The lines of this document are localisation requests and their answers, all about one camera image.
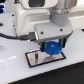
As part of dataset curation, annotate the black peg base plate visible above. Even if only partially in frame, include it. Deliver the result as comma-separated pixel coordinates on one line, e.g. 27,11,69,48
25,50,65,67

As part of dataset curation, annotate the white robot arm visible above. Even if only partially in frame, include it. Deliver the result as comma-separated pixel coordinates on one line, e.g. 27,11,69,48
14,0,77,51

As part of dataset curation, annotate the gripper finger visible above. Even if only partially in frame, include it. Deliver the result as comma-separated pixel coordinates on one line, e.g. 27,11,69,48
41,43,47,52
59,39,64,47

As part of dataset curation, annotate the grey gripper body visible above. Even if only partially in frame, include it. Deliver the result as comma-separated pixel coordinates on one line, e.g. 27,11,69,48
35,22,73,43

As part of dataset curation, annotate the left metal peg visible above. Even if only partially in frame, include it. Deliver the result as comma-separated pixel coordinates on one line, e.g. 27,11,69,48
34,53,38,62

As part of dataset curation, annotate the black cable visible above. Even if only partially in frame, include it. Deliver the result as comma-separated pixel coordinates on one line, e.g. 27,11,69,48
0,31,38,41

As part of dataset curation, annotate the blue gear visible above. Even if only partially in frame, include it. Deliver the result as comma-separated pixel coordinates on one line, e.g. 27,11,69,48
45,41,62,55

